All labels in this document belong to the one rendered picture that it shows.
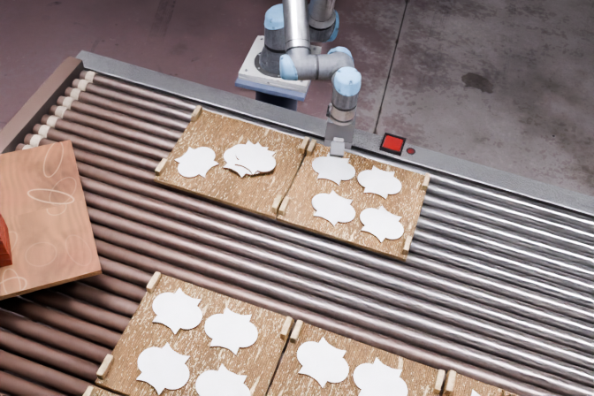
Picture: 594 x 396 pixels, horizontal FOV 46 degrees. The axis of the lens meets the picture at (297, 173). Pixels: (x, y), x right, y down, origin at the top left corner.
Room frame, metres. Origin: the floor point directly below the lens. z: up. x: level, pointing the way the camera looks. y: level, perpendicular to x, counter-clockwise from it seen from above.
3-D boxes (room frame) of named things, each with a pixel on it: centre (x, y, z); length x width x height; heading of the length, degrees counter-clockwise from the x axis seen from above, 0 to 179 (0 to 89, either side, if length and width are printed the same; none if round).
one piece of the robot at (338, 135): (1.50, -0.11, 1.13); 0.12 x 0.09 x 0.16; 178
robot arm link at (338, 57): (1.62, -0.08, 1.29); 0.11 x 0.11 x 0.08; 10
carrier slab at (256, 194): (1.52, 0.21, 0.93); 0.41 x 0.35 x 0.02; 76
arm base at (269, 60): (2.08, 0.11, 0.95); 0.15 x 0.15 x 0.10
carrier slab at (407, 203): (1.42, -0.19, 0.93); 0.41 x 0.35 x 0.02; 75
